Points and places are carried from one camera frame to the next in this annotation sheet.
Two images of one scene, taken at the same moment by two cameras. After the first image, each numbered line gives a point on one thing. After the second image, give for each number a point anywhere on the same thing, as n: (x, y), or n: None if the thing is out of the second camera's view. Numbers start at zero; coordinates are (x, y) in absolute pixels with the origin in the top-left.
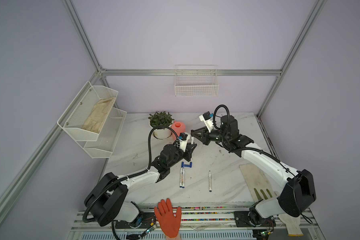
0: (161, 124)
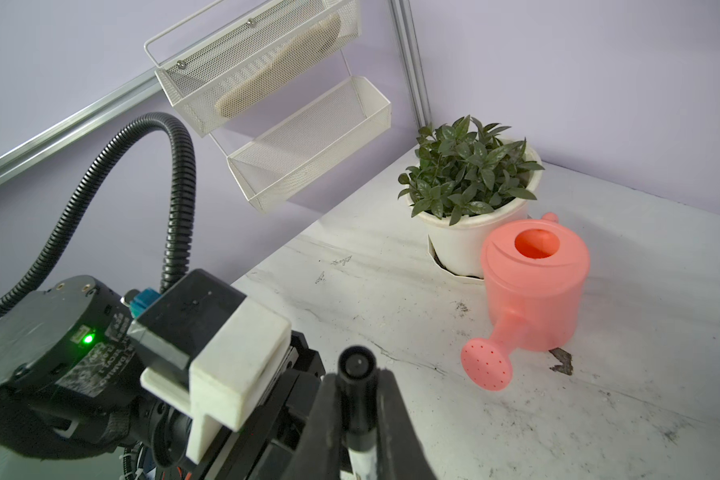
0: (465, 178)
